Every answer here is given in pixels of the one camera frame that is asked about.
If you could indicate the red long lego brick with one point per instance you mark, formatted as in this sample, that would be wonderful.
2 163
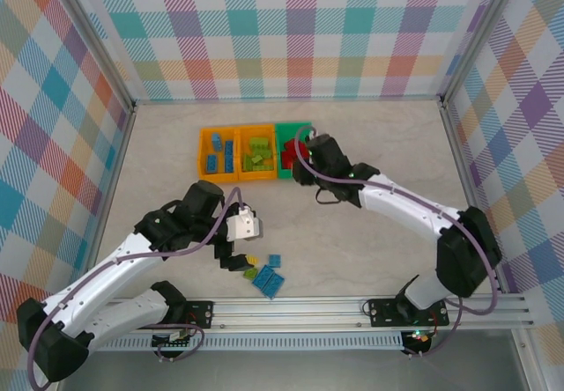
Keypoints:
287 160

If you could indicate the lime square lego brick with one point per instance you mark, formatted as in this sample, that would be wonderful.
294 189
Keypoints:
251 272

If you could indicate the blue long lego brick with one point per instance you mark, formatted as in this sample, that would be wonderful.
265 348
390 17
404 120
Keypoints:
274 284
263 275

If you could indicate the red tall square lego brick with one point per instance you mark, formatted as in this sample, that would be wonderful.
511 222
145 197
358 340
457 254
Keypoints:
291 145

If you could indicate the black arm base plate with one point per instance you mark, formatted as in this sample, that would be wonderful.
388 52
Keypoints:
200 314
379 312

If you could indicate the yellow plastic bin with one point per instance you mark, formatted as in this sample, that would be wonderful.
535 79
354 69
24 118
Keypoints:
203 175
260 175

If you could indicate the lime lego plate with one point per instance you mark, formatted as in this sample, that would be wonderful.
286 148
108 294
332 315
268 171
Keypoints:
252 160
259 143

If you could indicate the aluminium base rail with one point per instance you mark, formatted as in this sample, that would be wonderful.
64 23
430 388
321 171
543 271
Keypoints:
286 314

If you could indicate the green plastic bin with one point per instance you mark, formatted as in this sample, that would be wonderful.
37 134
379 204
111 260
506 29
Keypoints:
282 129

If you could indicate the blue square lego brick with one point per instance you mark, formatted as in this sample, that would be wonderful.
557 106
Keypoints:
212 163
275 260

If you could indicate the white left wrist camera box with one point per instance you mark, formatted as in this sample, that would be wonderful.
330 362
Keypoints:
242 228

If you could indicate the small circuit board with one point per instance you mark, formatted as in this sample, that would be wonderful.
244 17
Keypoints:
418 337

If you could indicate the lime small lego brick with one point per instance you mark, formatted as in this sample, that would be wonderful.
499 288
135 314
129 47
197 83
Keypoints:
268 155

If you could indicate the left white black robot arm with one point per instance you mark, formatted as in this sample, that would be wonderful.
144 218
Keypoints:
101 276

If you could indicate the aluminium frame bar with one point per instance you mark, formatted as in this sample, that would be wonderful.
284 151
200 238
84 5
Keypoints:
94 43
286 101
480 34
526 360
462 175

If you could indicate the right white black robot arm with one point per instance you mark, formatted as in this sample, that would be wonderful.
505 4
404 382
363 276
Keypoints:
405 206

